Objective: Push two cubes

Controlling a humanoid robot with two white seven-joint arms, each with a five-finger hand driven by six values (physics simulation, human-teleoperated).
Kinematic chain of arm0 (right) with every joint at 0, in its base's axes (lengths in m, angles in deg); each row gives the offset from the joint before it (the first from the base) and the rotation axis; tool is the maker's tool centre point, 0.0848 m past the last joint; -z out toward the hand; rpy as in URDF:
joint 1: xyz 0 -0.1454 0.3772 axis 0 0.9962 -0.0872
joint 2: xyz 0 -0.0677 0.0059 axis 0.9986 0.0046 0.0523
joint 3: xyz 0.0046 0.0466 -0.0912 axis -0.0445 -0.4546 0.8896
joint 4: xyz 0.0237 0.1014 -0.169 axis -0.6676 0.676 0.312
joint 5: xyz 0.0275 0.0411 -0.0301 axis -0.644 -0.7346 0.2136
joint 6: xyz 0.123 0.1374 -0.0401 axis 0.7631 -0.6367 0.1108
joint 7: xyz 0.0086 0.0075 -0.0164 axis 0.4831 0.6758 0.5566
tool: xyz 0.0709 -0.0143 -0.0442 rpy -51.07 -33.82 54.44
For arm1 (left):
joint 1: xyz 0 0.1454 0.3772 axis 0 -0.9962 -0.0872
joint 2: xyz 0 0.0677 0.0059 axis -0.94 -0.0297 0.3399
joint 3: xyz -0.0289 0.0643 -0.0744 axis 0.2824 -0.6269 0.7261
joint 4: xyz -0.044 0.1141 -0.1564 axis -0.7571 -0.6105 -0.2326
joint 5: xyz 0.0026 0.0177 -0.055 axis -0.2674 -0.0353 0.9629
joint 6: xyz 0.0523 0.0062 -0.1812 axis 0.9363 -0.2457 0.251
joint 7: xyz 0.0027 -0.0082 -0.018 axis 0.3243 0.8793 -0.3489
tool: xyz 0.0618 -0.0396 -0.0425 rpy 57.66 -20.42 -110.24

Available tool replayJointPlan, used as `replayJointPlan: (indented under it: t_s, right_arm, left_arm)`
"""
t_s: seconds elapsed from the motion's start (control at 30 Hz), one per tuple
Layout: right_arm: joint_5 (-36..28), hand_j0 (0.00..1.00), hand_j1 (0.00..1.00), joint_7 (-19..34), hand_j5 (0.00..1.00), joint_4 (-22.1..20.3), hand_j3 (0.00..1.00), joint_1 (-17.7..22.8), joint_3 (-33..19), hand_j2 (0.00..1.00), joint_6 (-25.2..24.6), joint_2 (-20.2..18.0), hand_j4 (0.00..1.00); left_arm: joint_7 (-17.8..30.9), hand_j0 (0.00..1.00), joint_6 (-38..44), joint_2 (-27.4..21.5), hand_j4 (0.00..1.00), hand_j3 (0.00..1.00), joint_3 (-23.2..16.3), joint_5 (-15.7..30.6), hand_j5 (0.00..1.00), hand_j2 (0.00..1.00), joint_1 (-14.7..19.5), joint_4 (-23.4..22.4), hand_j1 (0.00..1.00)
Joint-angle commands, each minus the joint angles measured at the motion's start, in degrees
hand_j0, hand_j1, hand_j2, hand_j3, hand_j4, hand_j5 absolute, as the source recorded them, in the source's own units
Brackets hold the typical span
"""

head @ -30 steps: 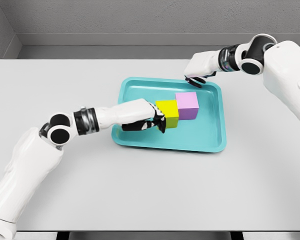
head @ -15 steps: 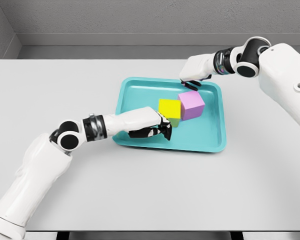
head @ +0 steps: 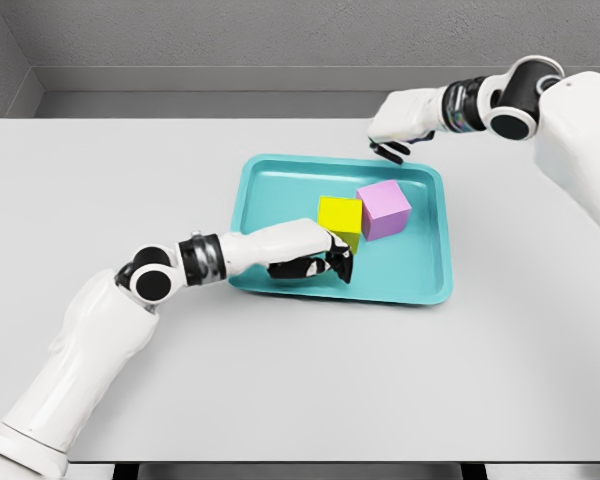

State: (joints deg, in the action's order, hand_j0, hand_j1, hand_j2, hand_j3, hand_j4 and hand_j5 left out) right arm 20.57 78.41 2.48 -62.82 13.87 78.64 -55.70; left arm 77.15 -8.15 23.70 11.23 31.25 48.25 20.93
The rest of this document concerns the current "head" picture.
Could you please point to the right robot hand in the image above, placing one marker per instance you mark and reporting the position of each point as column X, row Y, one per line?
column 397, row 117

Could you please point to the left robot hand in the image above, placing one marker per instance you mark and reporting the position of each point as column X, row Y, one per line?
column 300, row 240

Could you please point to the yellow cube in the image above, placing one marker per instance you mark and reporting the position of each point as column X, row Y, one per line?
column 339, row 214

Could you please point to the pink cube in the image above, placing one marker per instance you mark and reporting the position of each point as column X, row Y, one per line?
column 385, row 207

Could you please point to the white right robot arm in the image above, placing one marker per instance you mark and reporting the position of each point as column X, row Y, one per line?
column 545, row 115

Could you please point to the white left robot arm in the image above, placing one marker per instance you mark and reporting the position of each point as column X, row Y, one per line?
column 105, row 325

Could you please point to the teal tray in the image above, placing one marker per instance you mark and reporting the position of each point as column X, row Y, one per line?
column 395, row 260

